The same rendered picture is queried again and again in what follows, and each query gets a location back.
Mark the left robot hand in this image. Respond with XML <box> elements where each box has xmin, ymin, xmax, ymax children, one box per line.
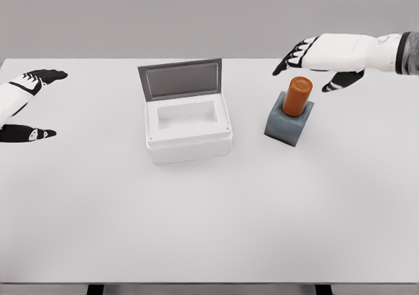
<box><xmin>0</xmin><ymin>69</ymin><xmax>69</xmax><ymax>143</ymax></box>

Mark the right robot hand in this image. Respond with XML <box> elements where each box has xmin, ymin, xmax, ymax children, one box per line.
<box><xmin>272</xmin><ymin>33</ymin><xmax>370</xmax><ymax>94</ymax></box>

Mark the orange cylinder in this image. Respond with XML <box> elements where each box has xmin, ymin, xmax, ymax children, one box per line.
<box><xmin>282</xmin><ymin>76</ymin><xmax>314</xmax><ymax>117</ymax></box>

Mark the grey block holder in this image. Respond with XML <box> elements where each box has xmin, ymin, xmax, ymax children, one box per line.
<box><xmin>264</xmin><ymin>90</ymin><xmax>315</xmax><ymax>148</ymax></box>

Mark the grey hinged box lid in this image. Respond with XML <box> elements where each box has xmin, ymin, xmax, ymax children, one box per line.
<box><xmin>137</xmin><ymin>58</ymin><xmax>223</xmax><ymax>104</ymax></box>

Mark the white open box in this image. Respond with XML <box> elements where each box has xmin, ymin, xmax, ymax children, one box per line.
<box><xmin>145</xmin><ymin>93</ymin><xmax>234</xmax><ymax>166</ymax></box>

